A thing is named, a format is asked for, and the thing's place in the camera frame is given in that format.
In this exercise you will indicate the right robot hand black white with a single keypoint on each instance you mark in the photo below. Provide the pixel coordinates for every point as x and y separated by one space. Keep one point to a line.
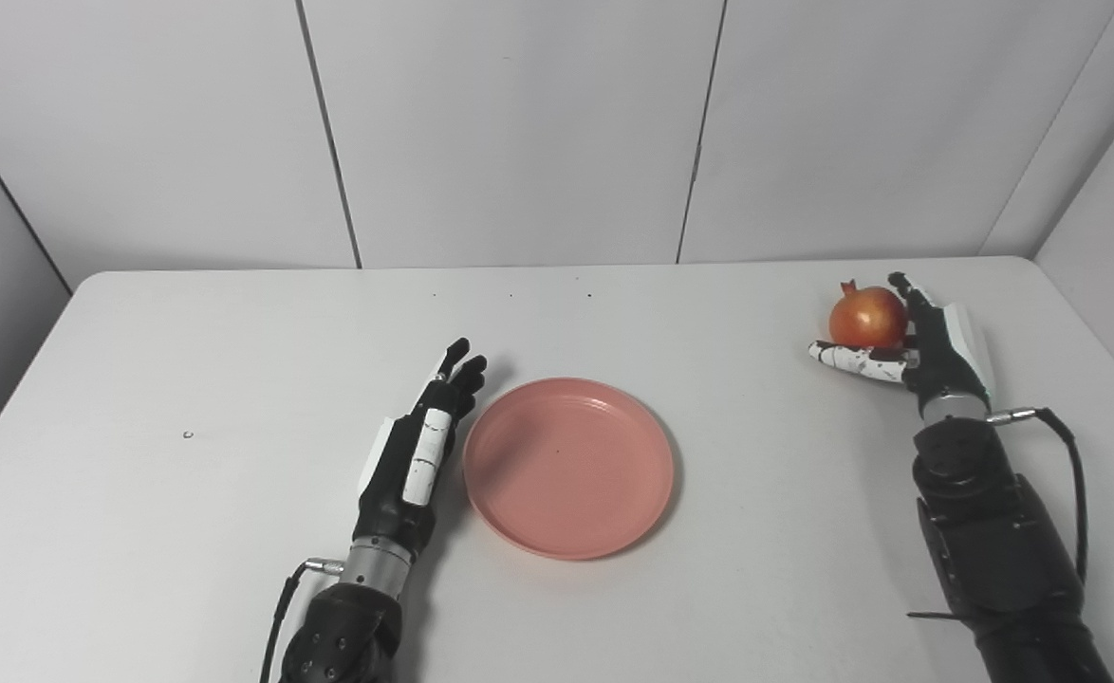
927 351

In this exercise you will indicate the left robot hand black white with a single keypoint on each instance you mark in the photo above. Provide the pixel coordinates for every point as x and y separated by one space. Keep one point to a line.
415 455

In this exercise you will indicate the red yellow pomegranate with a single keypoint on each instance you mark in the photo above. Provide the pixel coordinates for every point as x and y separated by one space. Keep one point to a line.
865 318

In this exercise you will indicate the pink round plate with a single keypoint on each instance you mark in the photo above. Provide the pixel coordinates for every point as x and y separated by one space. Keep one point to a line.
568 467

